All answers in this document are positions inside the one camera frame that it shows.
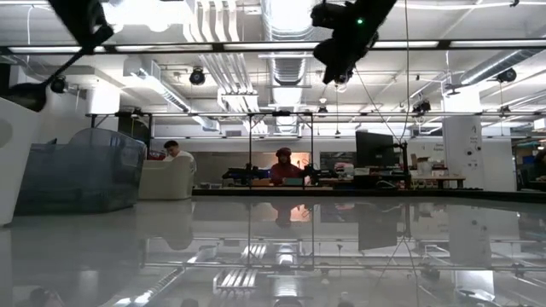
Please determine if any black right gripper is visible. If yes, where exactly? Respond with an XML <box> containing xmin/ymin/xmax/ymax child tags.
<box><xmin>311</xmin><ymin>0</ymin><xmax>379</xmax><ymax>85</ymax></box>

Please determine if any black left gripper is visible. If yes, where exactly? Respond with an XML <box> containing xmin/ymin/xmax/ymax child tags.
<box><xmin>47</xmin><ymin>0</ymin><xmax>115</xmax><ymax>53</ymax></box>

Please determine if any all-metal utensil handle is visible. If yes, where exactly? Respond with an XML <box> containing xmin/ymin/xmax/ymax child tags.
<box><xmin>0</xmin><ymin>47</ymin><xmax>93</xmax><ymax>113</ymax></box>

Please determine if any black round ceiling fixture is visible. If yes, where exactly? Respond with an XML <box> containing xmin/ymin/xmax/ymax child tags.
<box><xmin>496</xmin><ymin>67</ymin><xmax>518</xmax><ymax>84</ymax></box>
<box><xmin>49</xmin><ymin>75</ymin><xmax>68</xmax><ymax>95</ymax></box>
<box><xmin>189</xmin><ymin>67</ymin><xmax>206</xmax><ymax>87</ymax></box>

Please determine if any black computer monitor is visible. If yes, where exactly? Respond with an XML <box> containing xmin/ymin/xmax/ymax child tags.
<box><xmin>355</xmin><ymin>130</ymin><xmax>396</xmax><ymax>169</ymax></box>

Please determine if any black overhead rig bar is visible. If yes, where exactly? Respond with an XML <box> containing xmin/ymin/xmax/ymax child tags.
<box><xmin>0</xmin><ymin>38</ymin><xmax>546</xmax><ymax>55</ymax></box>

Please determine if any person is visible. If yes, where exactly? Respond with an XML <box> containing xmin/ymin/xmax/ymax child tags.
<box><xmin>269</xmin><ymin>147</ymin><xmax>305</xmax><ymax>187</ymax></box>
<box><xmin>163</xmin><ymin>139</ymin><xmax>198</xmax><ymax>164</ymax></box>

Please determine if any dark grey plastic bin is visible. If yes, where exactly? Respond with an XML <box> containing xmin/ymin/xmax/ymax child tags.
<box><xmin>15</xmin><ymin>127</ymin><xmax>148</xmax><ymax>217</ymax></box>

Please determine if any white column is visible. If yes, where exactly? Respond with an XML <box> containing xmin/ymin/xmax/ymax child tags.
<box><xmin>441</xmin><ymin>114</ymin><xmax>485</xmax><ymax>192</ymax></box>

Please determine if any workbench with monitor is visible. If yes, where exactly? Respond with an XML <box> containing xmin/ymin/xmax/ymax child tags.
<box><xmin>353</xmin><ymin>172</ymin><xmax>467</xmax><ymax>191</ymax></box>

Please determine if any white plastic bin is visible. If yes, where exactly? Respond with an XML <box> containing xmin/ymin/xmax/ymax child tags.
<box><xmin>0</xmin><ymin>96</ymin><xmax>43</xmax><ymax>227</ymax></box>

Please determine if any light grey plastic bin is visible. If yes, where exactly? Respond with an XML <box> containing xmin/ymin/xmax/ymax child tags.
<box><xmin>137</xmin><ymin>154</ymin><xmax>198</xmax><ymax>201</ymax></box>

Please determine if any silver ceiling duct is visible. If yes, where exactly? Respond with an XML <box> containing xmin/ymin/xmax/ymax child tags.
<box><xmin>259</xmin><ymin>0</ymin><xmax>317</xmax><ymax>86</ymax></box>
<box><xmin>458</xmin><ymin>47</ymin><xmax>546</xmax><ymax>86</ymax></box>

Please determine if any black station frame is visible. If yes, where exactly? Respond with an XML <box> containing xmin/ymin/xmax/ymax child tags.
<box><xmin>84</xmin><ymin>110</ymin><xmax>325</xmax><ymax>191</ymax></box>

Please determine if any black aluminium table frame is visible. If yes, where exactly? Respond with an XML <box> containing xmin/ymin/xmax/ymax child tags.
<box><xmin>191</xmin><ymin>186</ymin><xmax>546</xmax><ymax>205</ymax></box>

